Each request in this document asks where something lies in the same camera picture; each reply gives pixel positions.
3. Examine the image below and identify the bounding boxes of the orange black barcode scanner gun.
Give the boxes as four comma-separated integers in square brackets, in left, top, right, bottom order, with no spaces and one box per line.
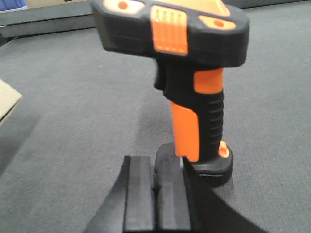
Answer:
[90,0,250,186]

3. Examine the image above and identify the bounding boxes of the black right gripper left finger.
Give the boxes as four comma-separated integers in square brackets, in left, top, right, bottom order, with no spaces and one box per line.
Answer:
[84,156,156,233]

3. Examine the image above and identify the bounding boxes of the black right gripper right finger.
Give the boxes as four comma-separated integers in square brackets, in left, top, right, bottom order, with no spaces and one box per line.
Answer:
[155,155,264,233]

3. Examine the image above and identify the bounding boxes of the dark grey fabric table mat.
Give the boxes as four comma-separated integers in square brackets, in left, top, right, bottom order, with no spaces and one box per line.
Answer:
[0,1,311,233]

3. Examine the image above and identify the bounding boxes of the grey raised table edge rail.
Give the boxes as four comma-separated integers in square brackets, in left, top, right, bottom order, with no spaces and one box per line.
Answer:
[0,0,297,38]

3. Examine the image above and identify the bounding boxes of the brown cardboard package box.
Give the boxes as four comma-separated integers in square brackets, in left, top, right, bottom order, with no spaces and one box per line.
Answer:
[0,80,22,125]

